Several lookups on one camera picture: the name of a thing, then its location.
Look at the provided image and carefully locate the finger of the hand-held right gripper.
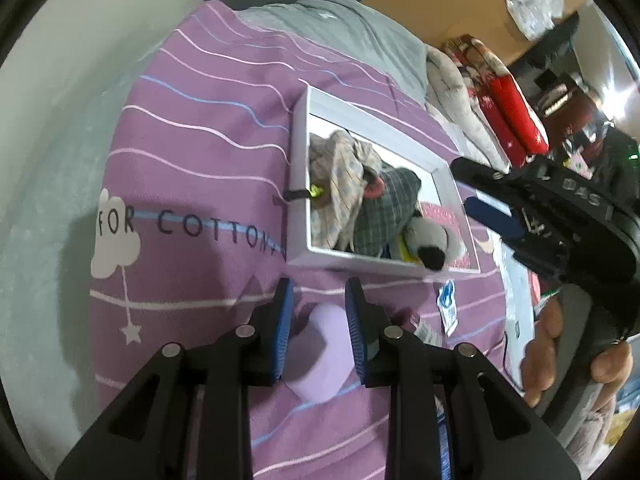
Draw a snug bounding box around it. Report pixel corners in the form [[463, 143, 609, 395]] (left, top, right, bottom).
[[449, 156, 551, 202], [464, 197, 567, 277]]

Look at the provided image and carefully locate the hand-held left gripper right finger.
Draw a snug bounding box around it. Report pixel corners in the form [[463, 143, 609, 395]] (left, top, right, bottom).
[[345, 276, 577, 480]]

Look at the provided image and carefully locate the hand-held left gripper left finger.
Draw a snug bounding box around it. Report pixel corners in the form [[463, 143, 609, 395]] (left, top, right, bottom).
[[54, 277, 296, 480]]

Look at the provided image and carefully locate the lavender soft pouch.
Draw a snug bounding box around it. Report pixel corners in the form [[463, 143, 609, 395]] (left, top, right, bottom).
[[289, 304, 363, 403]]

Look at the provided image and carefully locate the pink glitter scouring pad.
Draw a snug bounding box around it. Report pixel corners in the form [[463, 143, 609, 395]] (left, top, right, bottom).
[[417, 201, 476, 268]]

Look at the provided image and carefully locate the white black plush toy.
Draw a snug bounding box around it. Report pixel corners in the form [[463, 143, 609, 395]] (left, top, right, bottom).
[[402, 217, 463, 271]]

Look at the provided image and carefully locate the dark plaid fabric pouch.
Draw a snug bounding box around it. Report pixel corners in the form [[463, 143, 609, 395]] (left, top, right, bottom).
[[350, 167, 423, 258]]

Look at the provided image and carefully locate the beige plaid fabric pouch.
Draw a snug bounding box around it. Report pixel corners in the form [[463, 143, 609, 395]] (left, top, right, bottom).
[[309, 130, 386, 251]]

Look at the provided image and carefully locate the white cardboard box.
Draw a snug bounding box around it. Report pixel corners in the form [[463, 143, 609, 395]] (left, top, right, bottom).
[[284, 85, 482, 281]]

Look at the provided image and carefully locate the person's right hand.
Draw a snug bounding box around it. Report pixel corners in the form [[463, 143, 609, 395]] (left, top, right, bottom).
[[520, 295, 632, 408]]

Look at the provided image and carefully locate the red pillow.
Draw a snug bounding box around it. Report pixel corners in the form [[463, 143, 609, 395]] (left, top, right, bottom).
[[487, 72, 550, 156], [470, 85, 526, 168]]

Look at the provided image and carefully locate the white folded quilt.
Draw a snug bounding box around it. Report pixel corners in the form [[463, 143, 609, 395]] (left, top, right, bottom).
[[425, 42, 511, 171]]

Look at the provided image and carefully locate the white blue wipes packet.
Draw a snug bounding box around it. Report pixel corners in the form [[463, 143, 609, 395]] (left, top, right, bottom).
[[436, 280, 460, 338]]

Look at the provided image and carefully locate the dark wooden cabinet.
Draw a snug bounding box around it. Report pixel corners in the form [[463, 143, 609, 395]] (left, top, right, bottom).
[[540, 70, 616, 161]]

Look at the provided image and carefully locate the floral folded quilt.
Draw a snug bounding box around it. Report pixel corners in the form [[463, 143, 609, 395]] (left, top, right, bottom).
[[442, 34, 501, 81]]

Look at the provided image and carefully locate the hanging clear plastic bag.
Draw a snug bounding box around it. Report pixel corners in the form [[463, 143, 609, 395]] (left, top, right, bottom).
[[504, 0, 573, 41]]

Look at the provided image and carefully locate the grey blanket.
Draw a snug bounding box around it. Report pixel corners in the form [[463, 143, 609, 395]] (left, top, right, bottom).
[[207, 0, 431, 106]]

